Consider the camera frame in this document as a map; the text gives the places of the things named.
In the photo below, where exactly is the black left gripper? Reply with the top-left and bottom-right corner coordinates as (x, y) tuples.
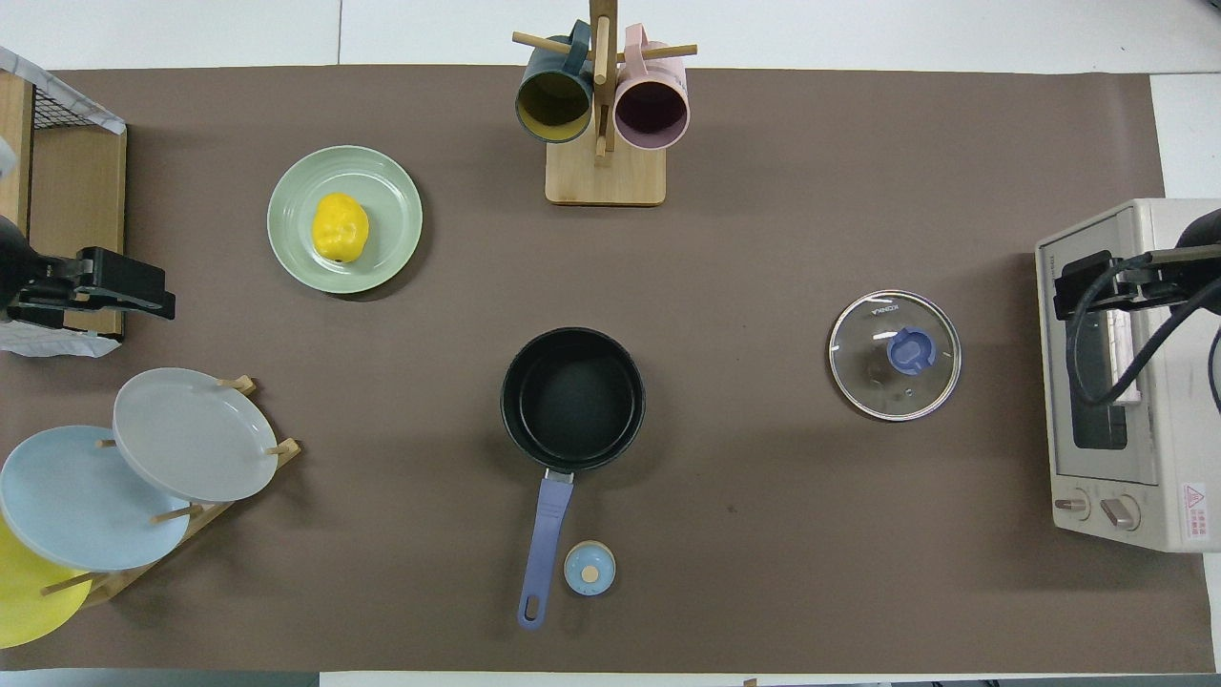
(10, 248), (177, 330)

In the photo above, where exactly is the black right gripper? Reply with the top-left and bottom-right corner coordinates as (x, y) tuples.
(1054, 248), (1193, 321)

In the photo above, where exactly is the yellow lemon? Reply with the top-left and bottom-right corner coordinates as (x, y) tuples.
(312, 193), (371, 265)

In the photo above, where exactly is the glass lid with blue knob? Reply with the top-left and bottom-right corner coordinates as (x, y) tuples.
(828, 289), (962, 423)

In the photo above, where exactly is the grey plate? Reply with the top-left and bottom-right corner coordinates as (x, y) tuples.
(113, 367), (279, 504)

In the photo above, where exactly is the light blue plate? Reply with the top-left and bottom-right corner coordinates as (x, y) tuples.
(0, 426), (192, 573)

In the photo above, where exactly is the green plate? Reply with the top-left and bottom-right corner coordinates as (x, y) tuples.
(267, 145), (424, 295)

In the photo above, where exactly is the wooden plate rack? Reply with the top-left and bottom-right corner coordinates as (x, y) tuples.
(40, 375), (302, 608)

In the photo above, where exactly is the yellow plate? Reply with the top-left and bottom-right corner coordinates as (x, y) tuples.
(0, 515), (93, 650)

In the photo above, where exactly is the white patterned cloth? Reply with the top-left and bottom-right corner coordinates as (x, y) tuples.
(0, 46), (127, 135)
(0, 320), (122, 359)

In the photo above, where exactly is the brown wooden board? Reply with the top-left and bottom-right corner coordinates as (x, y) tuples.
(29, 124), (127, 337)

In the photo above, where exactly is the light wooden cutting board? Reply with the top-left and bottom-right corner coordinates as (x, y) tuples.
(0, 72), (34, 316)

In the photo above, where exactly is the white toaster oven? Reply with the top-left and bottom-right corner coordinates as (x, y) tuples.
(1035, 198), (1221, 554)

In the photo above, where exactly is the brown table mat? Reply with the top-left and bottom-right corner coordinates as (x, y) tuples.
(0, 65), (1217, 674)

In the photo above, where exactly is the pink mug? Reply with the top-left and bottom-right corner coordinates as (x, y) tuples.
(613, 24), (691, 152)

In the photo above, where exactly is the teal mug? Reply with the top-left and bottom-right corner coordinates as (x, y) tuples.
(515, 21), (594, 144)

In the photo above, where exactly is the wooden mug tree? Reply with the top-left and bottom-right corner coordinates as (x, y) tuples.
(512, 0), (698, 207)

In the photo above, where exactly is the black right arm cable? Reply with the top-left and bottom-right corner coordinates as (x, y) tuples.
(1066, 250), (1221, 406)

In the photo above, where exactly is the black wire basket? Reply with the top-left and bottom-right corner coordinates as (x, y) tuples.
(29, 81), (125, 132)

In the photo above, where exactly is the dark blue pot with handle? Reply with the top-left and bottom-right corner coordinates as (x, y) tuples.
(501, 327), (647, 631)

